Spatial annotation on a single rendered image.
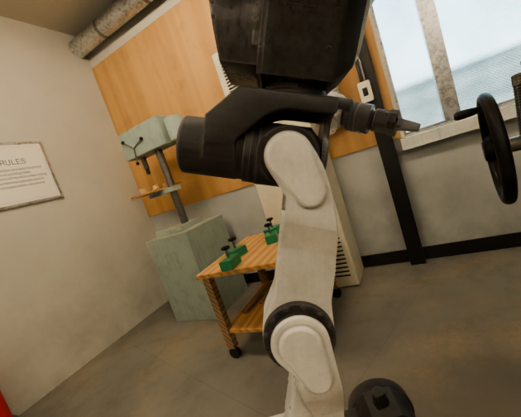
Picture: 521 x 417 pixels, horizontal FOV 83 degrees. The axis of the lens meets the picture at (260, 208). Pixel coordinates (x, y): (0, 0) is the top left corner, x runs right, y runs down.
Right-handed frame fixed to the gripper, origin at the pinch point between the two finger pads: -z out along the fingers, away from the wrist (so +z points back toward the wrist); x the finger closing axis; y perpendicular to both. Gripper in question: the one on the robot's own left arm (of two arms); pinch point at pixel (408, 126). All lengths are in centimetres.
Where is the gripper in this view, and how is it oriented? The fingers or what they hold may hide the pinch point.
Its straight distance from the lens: 98.7
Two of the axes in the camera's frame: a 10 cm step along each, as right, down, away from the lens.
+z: -8.5, -3.0, 4.3
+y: 2.7, -9.5, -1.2
